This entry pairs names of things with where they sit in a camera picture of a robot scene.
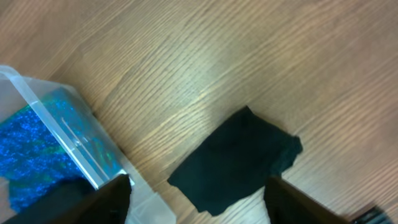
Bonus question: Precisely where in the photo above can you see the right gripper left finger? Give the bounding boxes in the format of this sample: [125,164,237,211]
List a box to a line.
[49,174,132,224]

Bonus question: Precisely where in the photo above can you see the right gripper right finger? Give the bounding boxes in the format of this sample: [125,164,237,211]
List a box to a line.
[264,177,347,224]

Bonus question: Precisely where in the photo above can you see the large black garment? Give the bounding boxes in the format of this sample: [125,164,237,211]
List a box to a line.
[5,177,95,224]

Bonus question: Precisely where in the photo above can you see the small black cloth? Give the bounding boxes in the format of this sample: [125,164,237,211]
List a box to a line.
[167,106,303,217]

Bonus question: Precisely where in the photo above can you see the blue green sequin cloth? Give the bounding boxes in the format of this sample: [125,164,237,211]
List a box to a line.
[1,88,122,213]

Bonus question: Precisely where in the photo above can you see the clear plastic storage bin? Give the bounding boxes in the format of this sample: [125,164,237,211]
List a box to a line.
[1,65,177,224]

